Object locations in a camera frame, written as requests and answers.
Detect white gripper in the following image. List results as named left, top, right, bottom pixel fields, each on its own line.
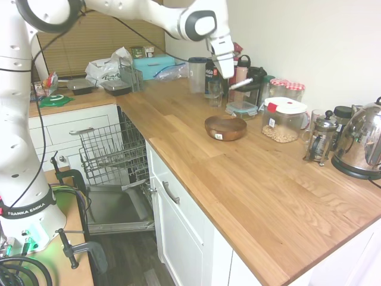
left=207, top=35, right=236, bottom=91

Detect low dishwasher rack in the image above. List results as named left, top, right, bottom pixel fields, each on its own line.
left=127, top=166, right=153, bottom=208

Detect steel dishwasher door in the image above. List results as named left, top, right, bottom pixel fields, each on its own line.
left=85, top=184, right=156, bottom=235

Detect red water bottle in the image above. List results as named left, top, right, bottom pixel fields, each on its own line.
left=228, top=55, right=240, bottom=102

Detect black protein powder tub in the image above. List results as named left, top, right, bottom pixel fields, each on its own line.
left=204, top=57, right=229, bottom=98

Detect clear drinking glass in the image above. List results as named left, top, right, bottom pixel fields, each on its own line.
left=208, top=80, right=224, bottom=108

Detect pink bottle black loop cap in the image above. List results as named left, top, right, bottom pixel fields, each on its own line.
left=236, top=54, right=251, bottom=84

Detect glass container blue clip lid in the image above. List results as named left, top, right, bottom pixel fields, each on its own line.
left=225, top=101, right=258, bottom=120

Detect black shaker bottle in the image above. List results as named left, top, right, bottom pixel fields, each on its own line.
left=247, top=66, right=268, bottom=87

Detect clear pitcher blue lid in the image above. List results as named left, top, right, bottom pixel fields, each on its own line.
left=188, top=57, right=208, bottom=94

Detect jar with green lid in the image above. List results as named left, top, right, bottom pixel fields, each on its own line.
left=257, top=75, right=276, bottom=107

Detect brown wooden bowl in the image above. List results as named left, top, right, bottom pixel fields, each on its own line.
left=204, top=115, right=248, bottom=141

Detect jar red gingham lid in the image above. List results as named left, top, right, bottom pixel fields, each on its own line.
left=270, top=78, right=291, bottom=101
left=285, top=82, right=306, bottom=104

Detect clear zip bag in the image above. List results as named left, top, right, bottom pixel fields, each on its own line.
left=153, top=63, right=190, bottom=82

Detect clear canister white lid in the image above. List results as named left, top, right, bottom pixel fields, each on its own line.
left=261, top=97, right=310, bottom=144

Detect teal bread box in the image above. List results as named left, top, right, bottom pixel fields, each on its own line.
left=132, top=55, right=177, bottom=81

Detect clear glass mug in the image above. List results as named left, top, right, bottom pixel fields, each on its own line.
left=301, top=109, right=327, bottom=144

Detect grey cutlery basket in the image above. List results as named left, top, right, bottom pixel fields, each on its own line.
left=118, top=63, right=145, bottom=94

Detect black food container clear lid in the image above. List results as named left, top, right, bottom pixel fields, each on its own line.
left=66, top=79, right=95, bottom=97
left=100, top=80, right=133, bottom=97

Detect glass French press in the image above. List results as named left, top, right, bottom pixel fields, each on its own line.
left=302, top=110, right=339, bottom=167

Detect jar with black lid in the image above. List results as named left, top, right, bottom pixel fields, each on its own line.
left=332, top=105, right=354, bottom=151

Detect white plastic shopping bag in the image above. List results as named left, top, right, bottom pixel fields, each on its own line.
left=85, top=46, right=134, bottom=88

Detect wide brown window blinds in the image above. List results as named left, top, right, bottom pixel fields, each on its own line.
left=35, top=0, right=166, bottom=80

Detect stainless steel electric kettle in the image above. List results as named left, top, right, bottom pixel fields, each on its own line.
left=330, top=95, right=381, bottom=181

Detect white counter cabinet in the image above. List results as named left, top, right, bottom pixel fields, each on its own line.
left=145, top=139, right=381, bottom=286

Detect white drawer cabinet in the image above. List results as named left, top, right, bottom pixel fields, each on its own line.
left=28, top=102, right=123, bottom=186

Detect green plastic lid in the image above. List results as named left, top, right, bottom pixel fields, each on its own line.
left=39, top=93, right=75, bottom=108

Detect red snack bag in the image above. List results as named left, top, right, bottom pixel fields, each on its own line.
left=43, top=71, right=59, bottom=97

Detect tall black clamp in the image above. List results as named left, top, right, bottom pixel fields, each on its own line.
left=49, top=151, right=91, bottom=241

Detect pink snack pack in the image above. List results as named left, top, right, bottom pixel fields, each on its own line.
left=30, top=81, right=46, bottom=102

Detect grey black clamp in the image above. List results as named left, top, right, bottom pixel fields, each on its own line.
left=54, top=228, right=108, bottom=276

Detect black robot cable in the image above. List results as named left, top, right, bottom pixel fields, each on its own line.
left=0, top=5, right=216, bottom=210

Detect metal cabinet bar handle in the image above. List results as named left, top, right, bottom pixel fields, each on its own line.
left=161, top=181, right=181, bottom=205

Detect grey wire dishwasher rack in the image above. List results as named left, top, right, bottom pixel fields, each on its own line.
left=78, top=120, right=149, bottom=182

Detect metal drawer bar handle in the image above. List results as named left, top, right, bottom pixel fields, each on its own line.
left=68, top=127, right=95, bottom=136

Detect coloured wire bundle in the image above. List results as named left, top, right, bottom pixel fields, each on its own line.
left=49, top=183, right=92, bottom=216

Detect black cable bundle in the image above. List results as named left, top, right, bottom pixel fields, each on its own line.
left=0, top=255, right=54, bottom=286

